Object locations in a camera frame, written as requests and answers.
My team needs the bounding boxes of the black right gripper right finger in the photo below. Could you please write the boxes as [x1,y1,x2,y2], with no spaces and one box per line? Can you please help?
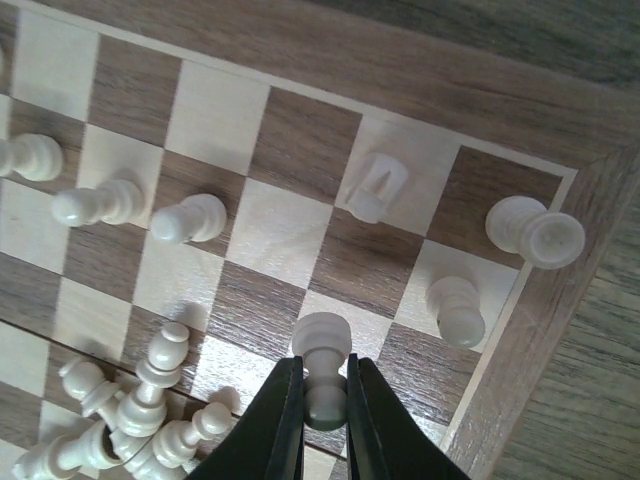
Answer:
[347,353,465,480]

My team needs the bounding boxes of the light wooden chess knight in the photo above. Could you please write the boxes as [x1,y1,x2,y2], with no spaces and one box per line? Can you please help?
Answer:
[345,152,409,224]

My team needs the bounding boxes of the light wooden chess piece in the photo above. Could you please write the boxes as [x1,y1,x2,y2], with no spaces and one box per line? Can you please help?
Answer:
[11,421,123,479]

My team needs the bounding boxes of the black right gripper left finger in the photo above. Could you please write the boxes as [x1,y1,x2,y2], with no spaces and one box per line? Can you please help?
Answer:
[188,356,304,480]

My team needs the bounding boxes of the light wooden chess rook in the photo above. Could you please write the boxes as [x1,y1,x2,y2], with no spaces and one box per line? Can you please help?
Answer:
[485,196,586,270]

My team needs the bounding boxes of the light wooden chess pawn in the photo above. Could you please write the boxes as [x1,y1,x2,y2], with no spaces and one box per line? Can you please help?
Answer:
[150,194,228,244]
[51,179,145,227]
[292,312,352,431]
[425,276,486,349]
[1,134,65,182]

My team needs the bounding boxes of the wooden chess board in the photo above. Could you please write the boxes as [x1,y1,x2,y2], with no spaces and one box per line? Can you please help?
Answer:
[1,1,639,479]

